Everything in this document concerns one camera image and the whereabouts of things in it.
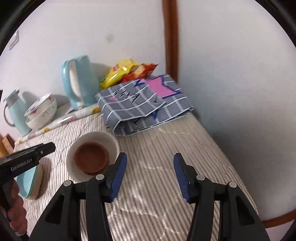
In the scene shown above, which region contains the teal plastic plate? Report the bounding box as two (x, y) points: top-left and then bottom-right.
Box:
(16, 166), (39, 198)

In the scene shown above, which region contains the brown small bowl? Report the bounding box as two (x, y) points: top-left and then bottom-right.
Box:
(74, 142), (110, 175)

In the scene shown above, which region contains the pink plastic plate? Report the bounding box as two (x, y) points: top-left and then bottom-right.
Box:
(29, 165), (43, 200)

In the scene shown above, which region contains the person left hand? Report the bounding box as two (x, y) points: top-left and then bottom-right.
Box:
(1, 179), (28, 236)

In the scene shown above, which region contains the light blue thermos jug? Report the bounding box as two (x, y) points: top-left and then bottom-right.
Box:
(4, 90), (32, 136)

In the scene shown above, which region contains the large white ceramic bowl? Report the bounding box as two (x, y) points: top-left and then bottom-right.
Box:
(25, 98), (57, 130)

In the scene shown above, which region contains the blue patterned porcelain bowl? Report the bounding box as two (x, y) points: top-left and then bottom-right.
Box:
(24, 93), (52, 120)

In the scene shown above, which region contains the striped quilted table cover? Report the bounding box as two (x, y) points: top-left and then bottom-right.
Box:
(15, 107), (248, 240)

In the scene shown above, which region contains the fruit print rolled mat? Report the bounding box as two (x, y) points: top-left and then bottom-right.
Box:
(14, 103), (100, 147)

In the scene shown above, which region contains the light blue electric kettle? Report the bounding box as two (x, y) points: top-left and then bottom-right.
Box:
(62, 55), (100, 110)

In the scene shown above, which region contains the yellow chips bag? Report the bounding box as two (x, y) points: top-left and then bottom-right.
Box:
(100, 59), (138, 90)

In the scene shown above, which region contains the grey checked folded cloth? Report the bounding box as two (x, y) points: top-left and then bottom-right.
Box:
(96, 74), (193, 137)

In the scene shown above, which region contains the red orange snack bag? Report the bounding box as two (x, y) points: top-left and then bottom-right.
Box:
(121, 63), (158, 83)

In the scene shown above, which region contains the white wall switch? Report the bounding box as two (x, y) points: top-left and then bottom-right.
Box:
(8, 31), (19, 50)

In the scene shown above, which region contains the brown wooden door frame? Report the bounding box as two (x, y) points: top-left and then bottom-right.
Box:
(163, 1), (295, 228)

